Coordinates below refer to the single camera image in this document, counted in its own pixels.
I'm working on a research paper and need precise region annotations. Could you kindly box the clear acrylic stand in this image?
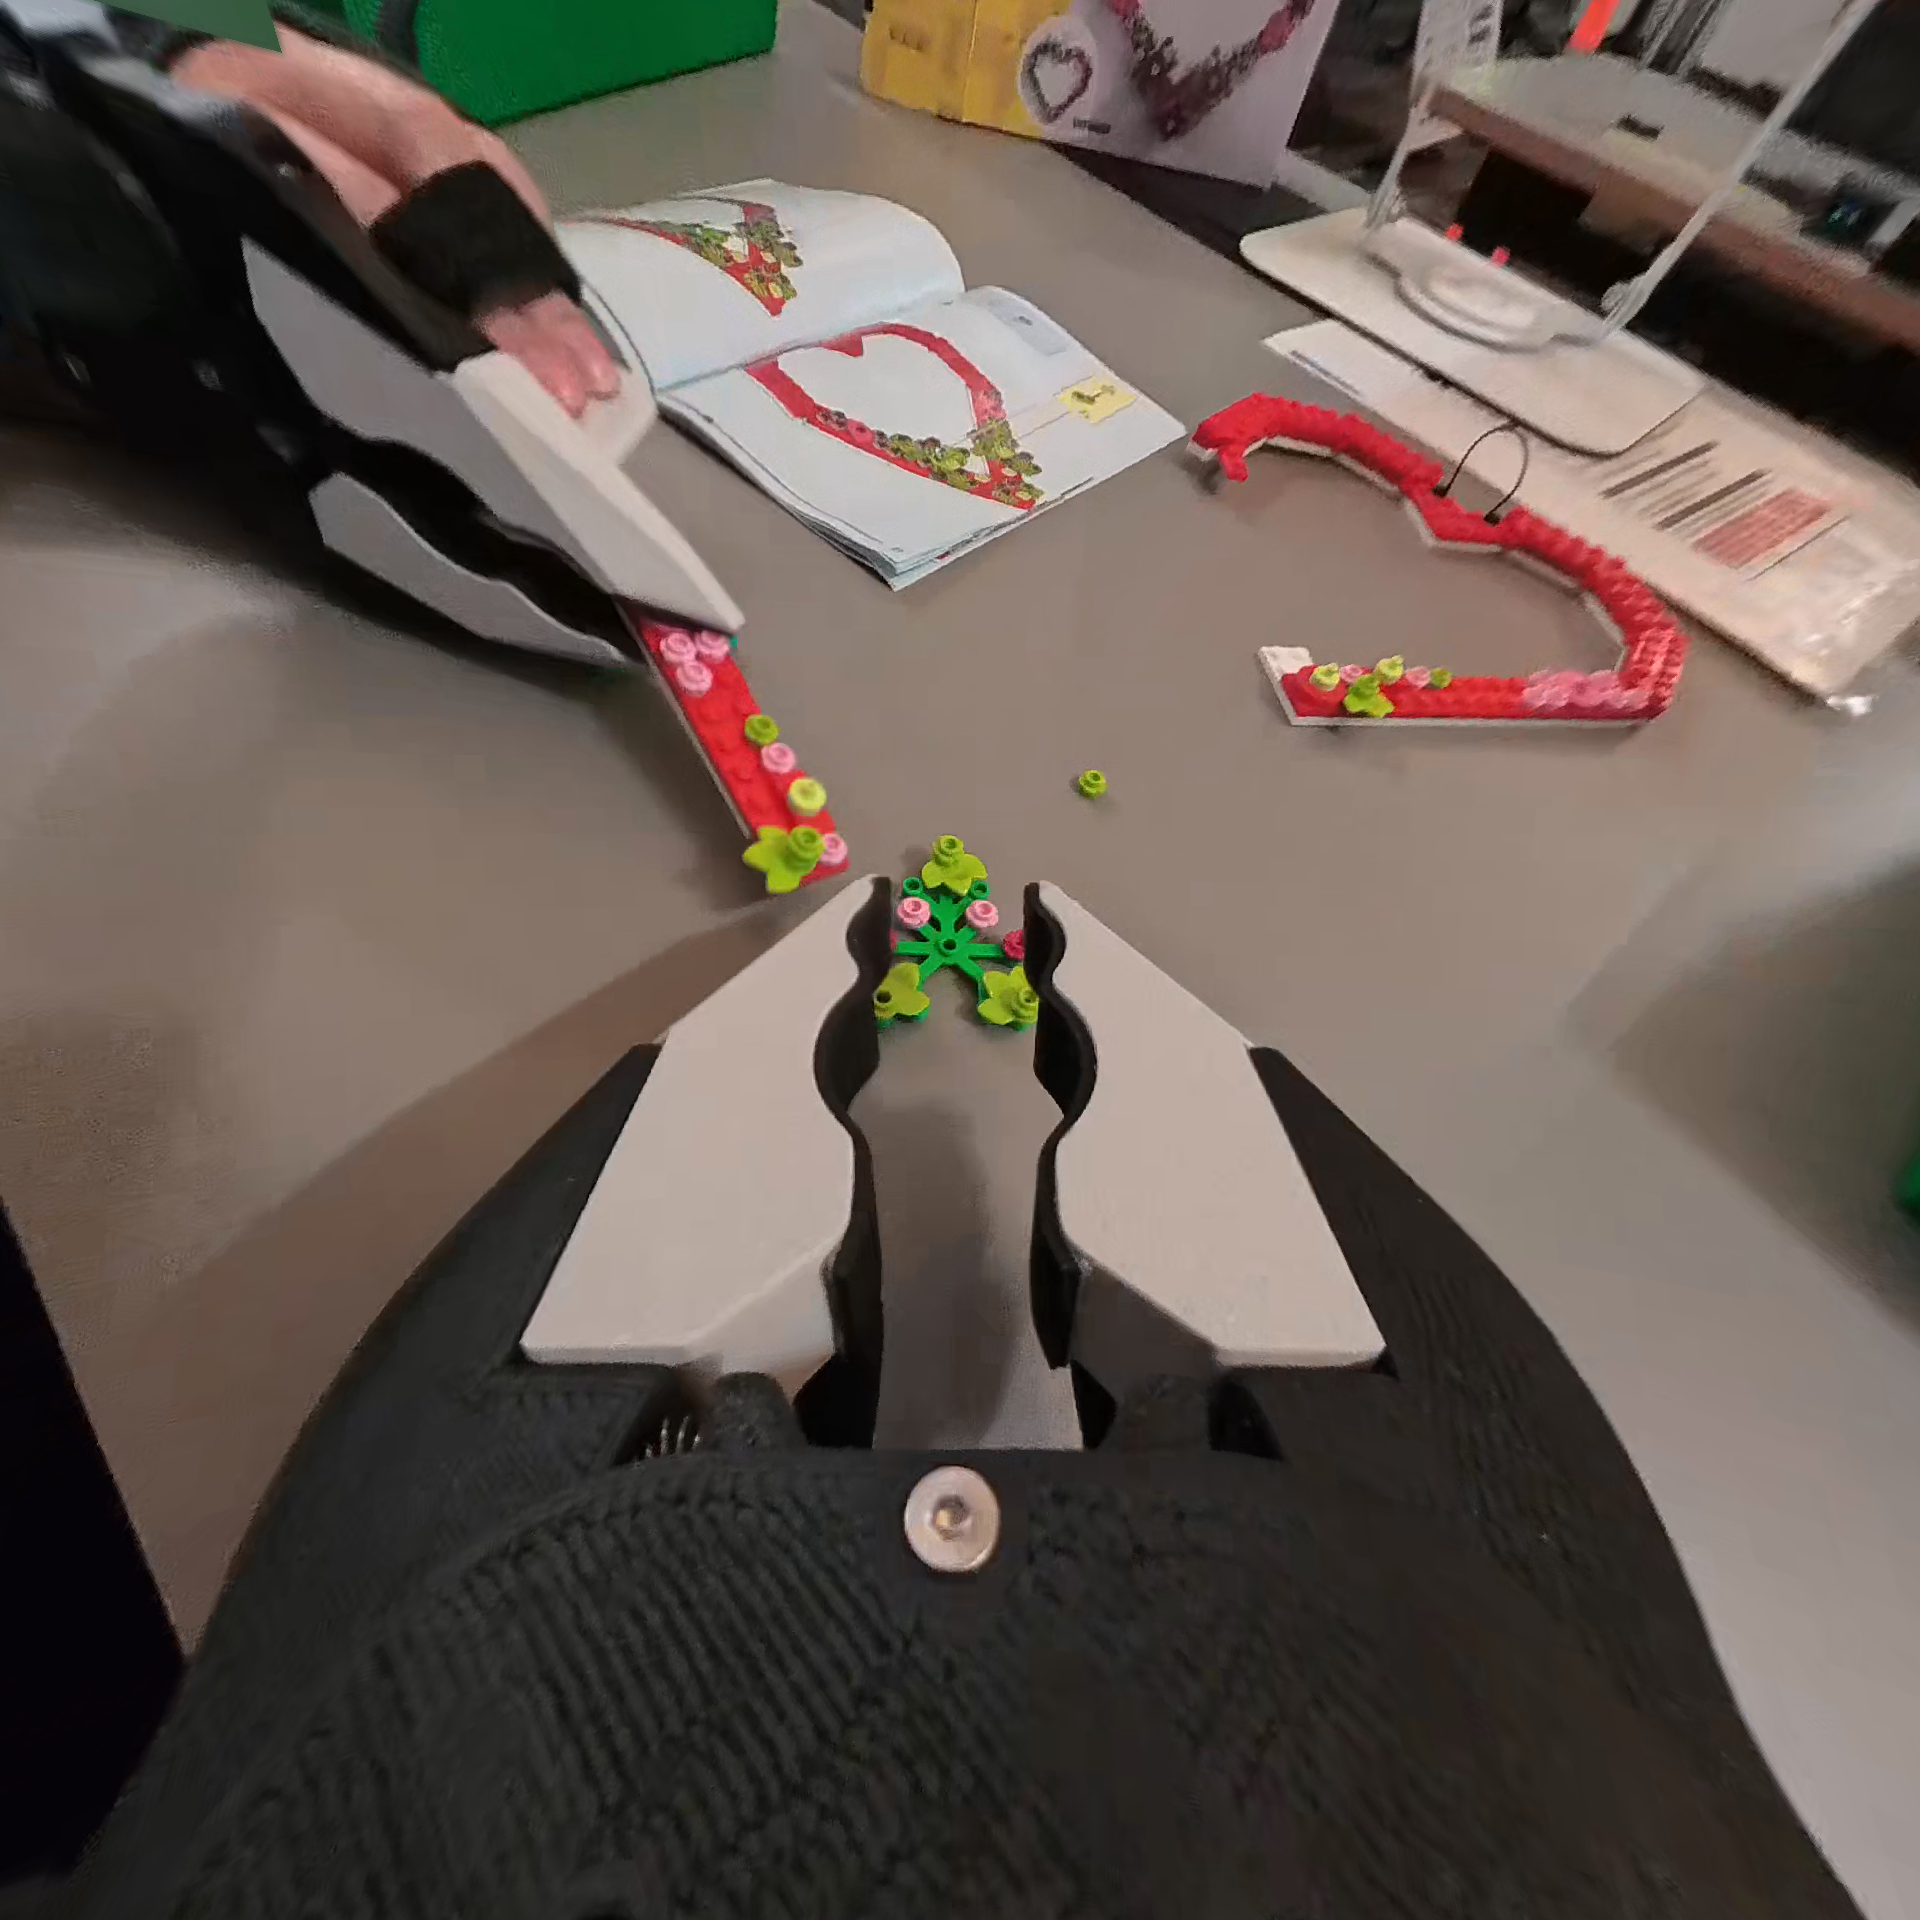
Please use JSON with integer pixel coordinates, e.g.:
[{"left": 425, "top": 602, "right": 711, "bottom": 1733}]
[{"left": 1363, "top": 0, "right": 1894, "bottom": 357}]

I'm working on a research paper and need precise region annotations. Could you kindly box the yellow white lego box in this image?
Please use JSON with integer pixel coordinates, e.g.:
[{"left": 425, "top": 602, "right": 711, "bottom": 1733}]
[{"left": 860, "top": 0, "right": 1343, "bottom": 190}]

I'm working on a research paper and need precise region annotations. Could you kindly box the white board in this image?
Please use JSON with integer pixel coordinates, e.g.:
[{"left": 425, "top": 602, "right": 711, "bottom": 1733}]
[{"left": 1238, "top": 201, "right": 1712, "bottom": 461}]

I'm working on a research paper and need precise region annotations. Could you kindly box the red lego heart frame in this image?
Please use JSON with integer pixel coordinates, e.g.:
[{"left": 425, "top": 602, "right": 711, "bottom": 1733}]
[{"left": 1189, "top": 393, "right": 1692, "bottom": 714}]

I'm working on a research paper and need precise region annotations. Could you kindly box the black cord loop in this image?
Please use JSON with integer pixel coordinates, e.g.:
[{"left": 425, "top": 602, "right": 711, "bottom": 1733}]
[{"left": 1440, "top": 423, "right": 1532, "bottom": 527}]

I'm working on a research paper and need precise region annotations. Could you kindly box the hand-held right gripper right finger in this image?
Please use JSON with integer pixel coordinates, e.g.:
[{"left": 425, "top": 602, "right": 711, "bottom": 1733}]
[{"left": 1024, "top": 881, "right": 1388, "bottom": 1449}]

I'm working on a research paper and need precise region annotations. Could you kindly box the red lego strip with flowers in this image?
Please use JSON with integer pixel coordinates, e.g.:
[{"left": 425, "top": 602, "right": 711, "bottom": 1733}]
[{"left": 620, "top": 603, "right": 849, "bottom": 899}]

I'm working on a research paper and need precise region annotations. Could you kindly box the lego instruction booklet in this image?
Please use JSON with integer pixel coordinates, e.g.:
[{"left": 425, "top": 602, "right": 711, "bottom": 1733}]
[{"left": 551, "top": 180, "right": 1191, "bottom": 591}]

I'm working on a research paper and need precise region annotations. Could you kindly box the green leaf lego flower cluster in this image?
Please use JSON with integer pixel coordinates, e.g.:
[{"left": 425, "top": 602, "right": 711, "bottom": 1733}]
[{"left": 872, "top": 835, "right": 1043, "bottom": 1034}]

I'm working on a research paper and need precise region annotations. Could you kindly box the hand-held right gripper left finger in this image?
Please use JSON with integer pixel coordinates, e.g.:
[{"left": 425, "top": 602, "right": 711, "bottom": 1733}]
[{"left": 517, "top": 874, "right": 895, "bottom": 1449}]

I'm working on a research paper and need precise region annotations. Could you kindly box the person's left hand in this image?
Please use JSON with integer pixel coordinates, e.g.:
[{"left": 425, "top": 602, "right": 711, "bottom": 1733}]
[{"left": 176, "top": 27, "right": 625, "bottom": 426}]

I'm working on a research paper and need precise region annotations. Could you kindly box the green plastic bin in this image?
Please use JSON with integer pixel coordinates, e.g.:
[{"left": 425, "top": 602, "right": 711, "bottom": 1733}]
[{"left": 104, "top": 0, "right": 782, "bottom": 129}]

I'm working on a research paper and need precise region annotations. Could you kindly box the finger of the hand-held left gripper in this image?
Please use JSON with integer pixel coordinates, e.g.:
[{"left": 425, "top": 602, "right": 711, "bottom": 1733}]
[
  {"left": 245, "top": 239, "right": 750, "bottom": 638},
  {"left": 307, "top": 469, "right": 635, "bottom": 673}
]

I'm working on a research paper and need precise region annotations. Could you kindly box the background desk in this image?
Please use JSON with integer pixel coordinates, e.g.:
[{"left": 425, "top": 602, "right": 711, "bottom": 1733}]
[{"left": 1417, "top": 0, "right": 1920, "bottom": 325}]

